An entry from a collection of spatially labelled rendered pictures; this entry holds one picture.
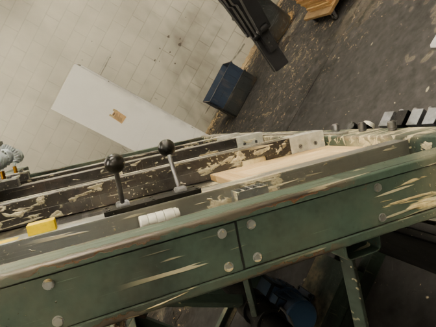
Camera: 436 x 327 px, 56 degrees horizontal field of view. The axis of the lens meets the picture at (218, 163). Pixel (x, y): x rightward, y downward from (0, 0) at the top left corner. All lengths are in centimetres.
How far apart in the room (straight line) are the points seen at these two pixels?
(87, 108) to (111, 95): 32
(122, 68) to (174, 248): 583
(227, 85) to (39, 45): 270
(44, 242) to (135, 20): 571
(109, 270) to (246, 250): 20
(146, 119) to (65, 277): 447
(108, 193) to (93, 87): 384
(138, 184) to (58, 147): 538
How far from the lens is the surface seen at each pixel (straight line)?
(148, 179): 120
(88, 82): 499
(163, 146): 89
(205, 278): 63
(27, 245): 85
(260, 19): 73
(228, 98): 550
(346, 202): 71
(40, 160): 662
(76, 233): 84
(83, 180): 168
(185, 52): 645
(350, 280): 88
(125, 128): 502
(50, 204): 120
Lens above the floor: 157
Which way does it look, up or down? 17 degrees down
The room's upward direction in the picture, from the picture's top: 62 degrees counter-clockwise
